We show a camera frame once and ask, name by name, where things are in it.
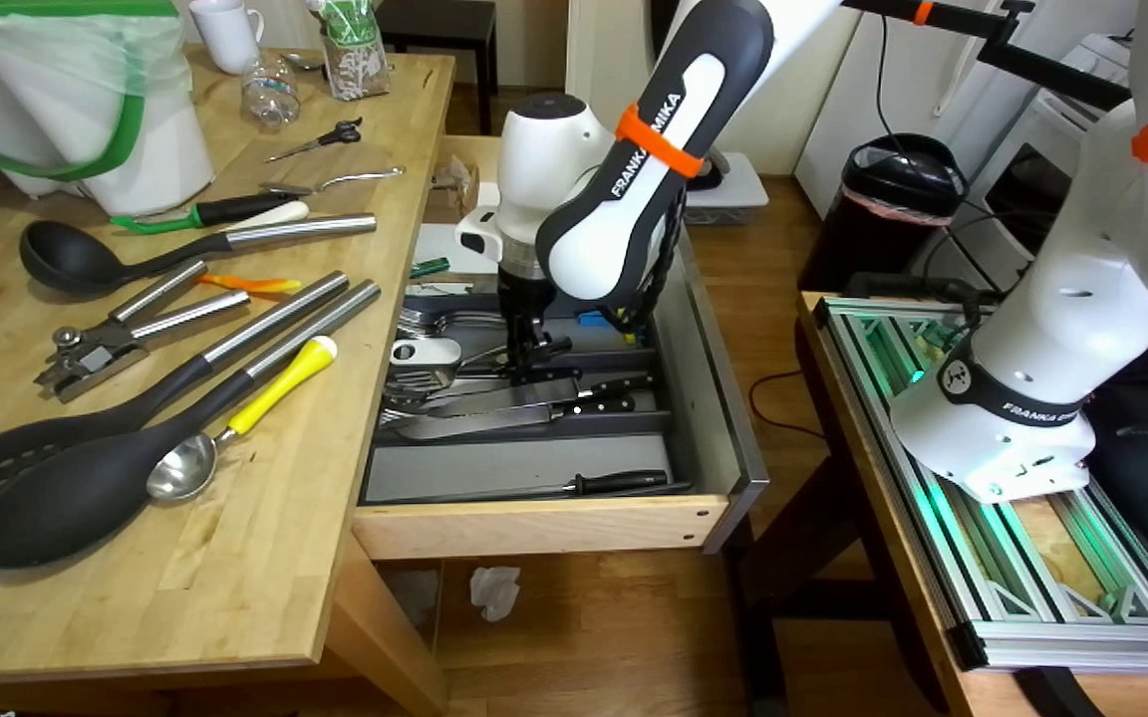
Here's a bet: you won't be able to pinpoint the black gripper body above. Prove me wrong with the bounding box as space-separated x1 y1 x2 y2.
496 270 563 381

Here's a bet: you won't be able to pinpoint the white peeler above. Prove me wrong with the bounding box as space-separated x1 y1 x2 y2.
389 335 460 369

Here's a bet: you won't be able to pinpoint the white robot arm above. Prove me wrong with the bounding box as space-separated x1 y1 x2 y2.
478 0 1148 503

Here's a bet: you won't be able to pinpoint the grey cutlery organizer tray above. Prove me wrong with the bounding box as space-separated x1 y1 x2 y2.
362 283 672 505

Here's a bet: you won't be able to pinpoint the wooden open drawer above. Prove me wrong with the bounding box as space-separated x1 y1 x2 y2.
353 109 765 561

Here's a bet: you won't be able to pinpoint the black scissors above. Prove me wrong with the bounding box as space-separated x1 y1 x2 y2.
268 121 362 164

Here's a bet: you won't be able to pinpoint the glass jar with green items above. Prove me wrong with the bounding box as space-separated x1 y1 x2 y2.
309 0 386 105

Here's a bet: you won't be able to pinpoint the small clear glass jar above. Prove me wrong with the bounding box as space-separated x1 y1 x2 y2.
241 69 300 130

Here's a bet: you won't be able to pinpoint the black trash bin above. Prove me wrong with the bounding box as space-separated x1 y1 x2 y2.
802 130 968 292

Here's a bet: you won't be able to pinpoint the white mug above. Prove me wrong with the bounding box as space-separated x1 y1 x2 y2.
187 0 264 75

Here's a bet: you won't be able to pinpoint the steel can opener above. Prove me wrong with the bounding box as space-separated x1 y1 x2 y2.
37 261 252 403

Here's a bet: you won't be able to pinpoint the white green plastic bag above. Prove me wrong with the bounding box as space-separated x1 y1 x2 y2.
0 0 211 214

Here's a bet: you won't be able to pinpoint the black handled knife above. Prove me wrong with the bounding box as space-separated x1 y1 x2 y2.
538 373 652 424
571 472 664 500

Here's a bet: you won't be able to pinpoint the black handled knife front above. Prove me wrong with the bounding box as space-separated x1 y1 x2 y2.
571 472 664 500

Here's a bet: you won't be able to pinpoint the orange handled peeler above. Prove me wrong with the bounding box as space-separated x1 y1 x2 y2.
200 270 302 299

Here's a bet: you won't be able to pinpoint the black green handled utensil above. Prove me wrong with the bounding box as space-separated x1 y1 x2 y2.
115 190 305 234

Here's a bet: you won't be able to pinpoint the yellow handled ice cream scoop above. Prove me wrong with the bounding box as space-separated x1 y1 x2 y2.
147 335 337 505

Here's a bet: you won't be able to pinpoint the black ladle steel handle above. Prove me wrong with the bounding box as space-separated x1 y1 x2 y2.
19 214 378 299

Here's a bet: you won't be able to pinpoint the black solid spoon steel handle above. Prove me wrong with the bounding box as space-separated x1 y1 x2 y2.
0 278 381 570

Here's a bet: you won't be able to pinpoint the black slotted spoon steel handle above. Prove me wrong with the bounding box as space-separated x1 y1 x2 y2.
0 270 348 492

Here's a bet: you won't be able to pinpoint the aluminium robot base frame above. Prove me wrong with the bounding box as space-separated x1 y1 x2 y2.
817 299 1148 672

